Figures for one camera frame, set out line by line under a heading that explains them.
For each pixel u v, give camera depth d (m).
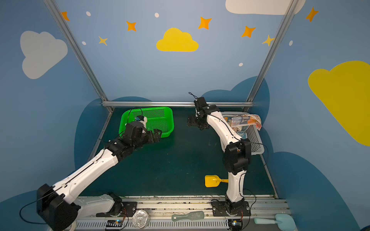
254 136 0.96
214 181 0.84
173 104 1.12
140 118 0.69
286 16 0.73
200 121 0.76
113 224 0.73
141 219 0.67
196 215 0.72
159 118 1.15
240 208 0.69
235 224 0.73
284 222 0.72
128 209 0.74
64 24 0.75
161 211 0.75
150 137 0.69
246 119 0.99
